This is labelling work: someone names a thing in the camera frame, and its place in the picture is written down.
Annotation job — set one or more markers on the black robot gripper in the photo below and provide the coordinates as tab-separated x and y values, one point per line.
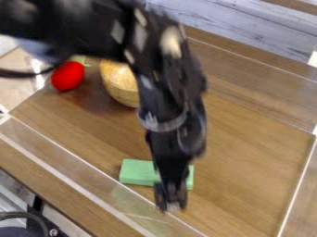
177	138

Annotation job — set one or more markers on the green rectangular block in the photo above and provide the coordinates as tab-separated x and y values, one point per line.
146	173

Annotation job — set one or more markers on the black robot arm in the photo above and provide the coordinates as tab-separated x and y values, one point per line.
122	31

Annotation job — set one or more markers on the brown wooden bowl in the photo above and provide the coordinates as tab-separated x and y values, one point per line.
119	82

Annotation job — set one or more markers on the red toy radish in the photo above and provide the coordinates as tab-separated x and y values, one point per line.
69	75

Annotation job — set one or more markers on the black clamp with cable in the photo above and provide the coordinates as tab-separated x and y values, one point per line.
22	221

